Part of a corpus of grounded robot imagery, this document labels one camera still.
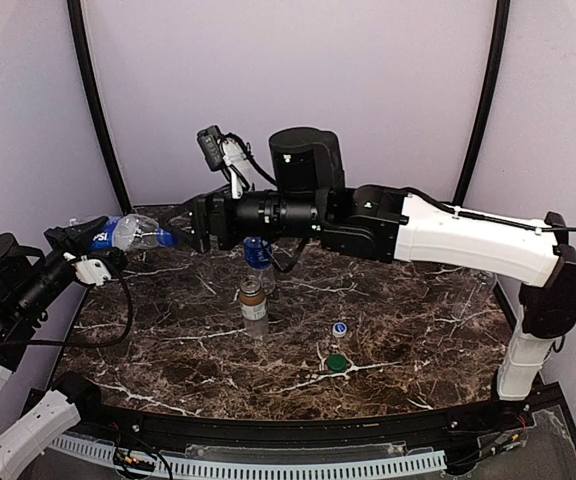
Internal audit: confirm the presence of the Pepsi label bottle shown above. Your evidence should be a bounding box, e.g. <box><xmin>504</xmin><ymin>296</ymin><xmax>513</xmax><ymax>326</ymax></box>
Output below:
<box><xmin>89</xmin><ymin>214</ymin><xmax>179</xmax><ymax>252</ymax></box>

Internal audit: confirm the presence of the left black frame post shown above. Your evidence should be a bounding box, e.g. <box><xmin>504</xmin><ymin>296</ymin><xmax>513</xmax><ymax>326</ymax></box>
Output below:
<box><xmin>66</xmin><ymin>0</ymin><xmax>132</xmax><ymax>214</ymax></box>

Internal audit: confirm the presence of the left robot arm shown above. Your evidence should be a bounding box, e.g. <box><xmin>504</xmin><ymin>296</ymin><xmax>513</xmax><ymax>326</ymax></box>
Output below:
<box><xmin>0</xmin><ymin>216</ymin><xmax>126</xmax><ymax>479</ymax></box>

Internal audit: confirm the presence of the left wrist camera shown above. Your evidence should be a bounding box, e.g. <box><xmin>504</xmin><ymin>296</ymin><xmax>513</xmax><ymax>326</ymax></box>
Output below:
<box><xmin>63</xmin><ymin>252</ymin><xmax>112</xmax><ymax>287</ymax></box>

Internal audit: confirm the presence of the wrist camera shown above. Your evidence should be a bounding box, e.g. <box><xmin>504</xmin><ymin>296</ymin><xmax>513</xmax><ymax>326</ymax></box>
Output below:
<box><xmin>63</xmin><ymin>252</ymin><xmax>112</xmax><ymax>287</ymax></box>
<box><xmin>196</xmin><ymin>125</ymin><xmax>254</xmax><ymax>199</ymax></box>

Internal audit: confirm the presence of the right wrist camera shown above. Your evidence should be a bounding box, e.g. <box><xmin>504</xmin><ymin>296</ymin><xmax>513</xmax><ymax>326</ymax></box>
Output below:
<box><xmin>196</xmin><ymin>125</ymin><xmax>254</xmax><ymax>199</ymax></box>

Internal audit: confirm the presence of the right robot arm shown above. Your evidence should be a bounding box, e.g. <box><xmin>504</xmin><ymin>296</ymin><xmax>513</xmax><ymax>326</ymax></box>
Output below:
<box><xmin>161</xmin><ymin>126</ymin><xmax>576</xmax><ymax>402</ymax></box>

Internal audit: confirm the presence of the black frame post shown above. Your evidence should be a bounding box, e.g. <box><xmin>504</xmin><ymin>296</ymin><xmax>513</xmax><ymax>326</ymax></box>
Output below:
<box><xmin>452</xmin><ymin>0</ymin><xmax>511</xmax><ymax>206</ymax></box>
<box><xmin>66</xmin><ymin>0</ymin><xmax>132</xmax><ymax>214</ymax></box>

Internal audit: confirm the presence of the green cap coffee bottle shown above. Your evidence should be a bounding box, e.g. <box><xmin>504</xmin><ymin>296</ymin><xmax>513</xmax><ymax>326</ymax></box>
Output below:
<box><xmin>238</xmin><ymin>275</ymin><xmax>269</xmax><ymax>341</ymax></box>

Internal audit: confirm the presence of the green bottle cap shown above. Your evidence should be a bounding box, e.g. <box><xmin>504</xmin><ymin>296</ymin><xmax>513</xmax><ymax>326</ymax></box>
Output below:
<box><xmin>326</xmin><ymin>354</ymin><xmax>348</xmax><ymax>373</ymax></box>

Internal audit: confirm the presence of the blue bottle cap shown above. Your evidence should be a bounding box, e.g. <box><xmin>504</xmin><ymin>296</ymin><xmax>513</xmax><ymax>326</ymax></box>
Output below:
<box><xmin>331</xmin><ymin>322</ymin><xmax>348</xmax><ymax>338</ymax></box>

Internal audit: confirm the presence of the white slotted cable duct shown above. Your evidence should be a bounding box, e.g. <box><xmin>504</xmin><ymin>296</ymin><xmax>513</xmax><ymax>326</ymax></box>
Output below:
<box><xmin>48</xmin><ymin>435</ymin><xmax>447</xmax><ymax>480</ymax></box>

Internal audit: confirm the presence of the right black frame post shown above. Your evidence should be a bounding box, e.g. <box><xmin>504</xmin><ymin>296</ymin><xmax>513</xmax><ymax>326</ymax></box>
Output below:
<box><xmin>452</xmin><ymin>0</ymin><xmax>511</xmax><ymax>206</ymax></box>

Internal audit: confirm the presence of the blue label water bottle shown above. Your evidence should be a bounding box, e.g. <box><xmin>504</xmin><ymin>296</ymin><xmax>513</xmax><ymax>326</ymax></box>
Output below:
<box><xmin>243</xmin><ymin>237</ymin><xmax>276</xmax><ymax>295</ymax></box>

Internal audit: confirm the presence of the black front rail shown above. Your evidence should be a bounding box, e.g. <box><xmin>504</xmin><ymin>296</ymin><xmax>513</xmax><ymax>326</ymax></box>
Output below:
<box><xmin>82</xmin><ymin>394</ymin><xmax>519</xmax><ymax>451</ymax></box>

